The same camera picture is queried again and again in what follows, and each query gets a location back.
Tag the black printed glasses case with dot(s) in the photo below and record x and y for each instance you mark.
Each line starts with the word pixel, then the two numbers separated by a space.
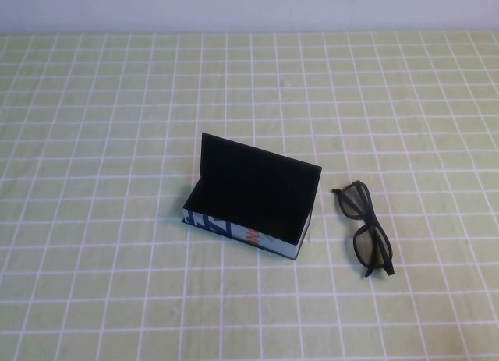
pixel 249 189

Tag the black framed glasses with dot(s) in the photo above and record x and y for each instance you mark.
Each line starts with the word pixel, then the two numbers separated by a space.
pixel 369 219

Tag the green checked tablecloth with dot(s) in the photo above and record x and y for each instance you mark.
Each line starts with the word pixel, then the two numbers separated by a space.
pixel 117 103

